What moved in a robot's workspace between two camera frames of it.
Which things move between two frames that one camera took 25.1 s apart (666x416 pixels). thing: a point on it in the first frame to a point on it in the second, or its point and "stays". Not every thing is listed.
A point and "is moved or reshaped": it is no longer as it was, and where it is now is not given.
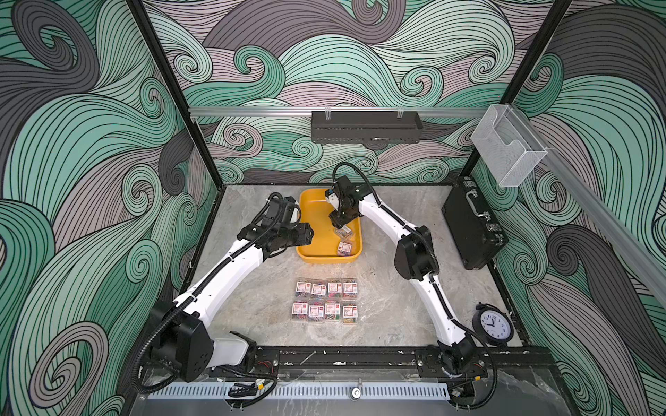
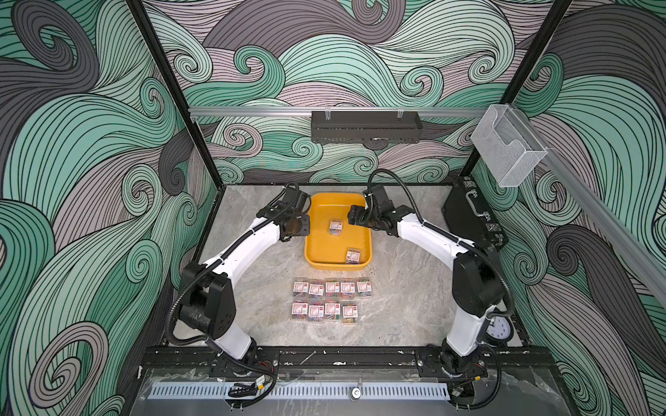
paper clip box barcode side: (344, 231) to (364, 289)
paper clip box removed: (299, 310) stays
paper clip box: (318, 290) stays
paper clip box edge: (350, 314) stays
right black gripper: (336, 220) to (355, 215)
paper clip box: (350, 290) stays
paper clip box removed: (316, 311) stays
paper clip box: (303, 289) stays
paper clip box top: (334, 289) stays
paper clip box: (344, 249) to (353, 256)
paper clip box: (332, 311) stays
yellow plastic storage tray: (316, 210) is moved or reshaped
